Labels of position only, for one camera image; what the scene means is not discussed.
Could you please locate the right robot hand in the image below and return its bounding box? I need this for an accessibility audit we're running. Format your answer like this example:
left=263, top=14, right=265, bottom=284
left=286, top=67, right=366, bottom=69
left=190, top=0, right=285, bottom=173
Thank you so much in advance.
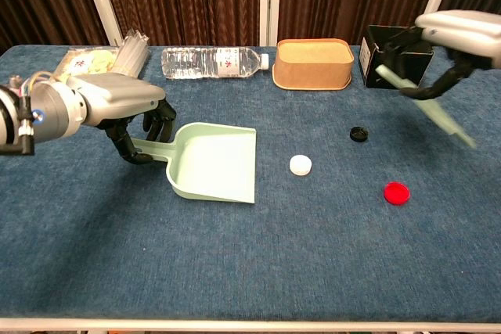
left=385, top=9, right=501, bottom=101

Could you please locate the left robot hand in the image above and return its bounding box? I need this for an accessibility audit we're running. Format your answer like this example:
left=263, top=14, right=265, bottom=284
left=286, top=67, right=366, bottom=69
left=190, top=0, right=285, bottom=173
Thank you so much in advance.
left=65, top=72, right=178, bottom=166

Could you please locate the light green hand brush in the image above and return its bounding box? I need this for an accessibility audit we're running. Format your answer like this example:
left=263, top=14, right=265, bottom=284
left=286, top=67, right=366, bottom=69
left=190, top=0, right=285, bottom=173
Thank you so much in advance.
left=374, top=65, right=478, bottom=150

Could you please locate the light green plastic dustpan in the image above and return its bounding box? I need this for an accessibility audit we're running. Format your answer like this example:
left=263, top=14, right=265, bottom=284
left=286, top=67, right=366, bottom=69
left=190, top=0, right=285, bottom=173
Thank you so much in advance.
left=131, top=121, right=258, bottom=205

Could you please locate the black cardboard box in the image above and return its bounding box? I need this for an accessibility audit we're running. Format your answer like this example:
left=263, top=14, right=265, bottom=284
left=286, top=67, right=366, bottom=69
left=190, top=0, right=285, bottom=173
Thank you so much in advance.
left=359, top=24, right=434, bottom=91

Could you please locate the clear plastic water bottle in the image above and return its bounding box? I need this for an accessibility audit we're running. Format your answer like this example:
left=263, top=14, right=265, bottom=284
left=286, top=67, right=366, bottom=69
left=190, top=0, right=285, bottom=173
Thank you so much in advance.
left=160, top=45, right=270, bottom=81

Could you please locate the upside-down brown paper bowl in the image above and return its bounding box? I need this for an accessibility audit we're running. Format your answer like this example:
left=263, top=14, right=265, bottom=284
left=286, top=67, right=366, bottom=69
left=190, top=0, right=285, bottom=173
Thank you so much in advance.
left=272, top=38, right=355, bottom=92

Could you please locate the red bottle cap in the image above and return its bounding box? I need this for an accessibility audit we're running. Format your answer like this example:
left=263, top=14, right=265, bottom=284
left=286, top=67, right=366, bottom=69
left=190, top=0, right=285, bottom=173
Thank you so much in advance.
left=383, top=181, right=412, bottom=206

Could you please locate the white bottle cap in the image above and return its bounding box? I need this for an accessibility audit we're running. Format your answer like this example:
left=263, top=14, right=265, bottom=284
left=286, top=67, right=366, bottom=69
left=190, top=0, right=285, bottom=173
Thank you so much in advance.
left=289, top=154, right=314, bottom=175

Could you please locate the bundle of clear wrapped straws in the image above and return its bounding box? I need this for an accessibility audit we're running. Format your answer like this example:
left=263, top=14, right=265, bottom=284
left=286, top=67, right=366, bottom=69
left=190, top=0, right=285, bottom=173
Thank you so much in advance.
left=111, top=28, right=150, bottom=79

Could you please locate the bag of yellow snacks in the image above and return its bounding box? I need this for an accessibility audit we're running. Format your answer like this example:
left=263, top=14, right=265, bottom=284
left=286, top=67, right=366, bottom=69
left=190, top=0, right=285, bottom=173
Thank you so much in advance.
left=52, top=46, right=121, bottom=79

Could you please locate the blue table cloth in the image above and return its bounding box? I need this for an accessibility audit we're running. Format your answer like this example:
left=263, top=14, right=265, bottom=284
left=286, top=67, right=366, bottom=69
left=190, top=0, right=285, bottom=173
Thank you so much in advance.
left=0, top=44, right=501, bottom=324

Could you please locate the white upright frame post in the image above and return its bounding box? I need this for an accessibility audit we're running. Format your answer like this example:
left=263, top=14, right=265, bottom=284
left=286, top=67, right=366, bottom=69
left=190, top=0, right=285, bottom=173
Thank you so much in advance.
left=258, top=0, right=283, bottom=47

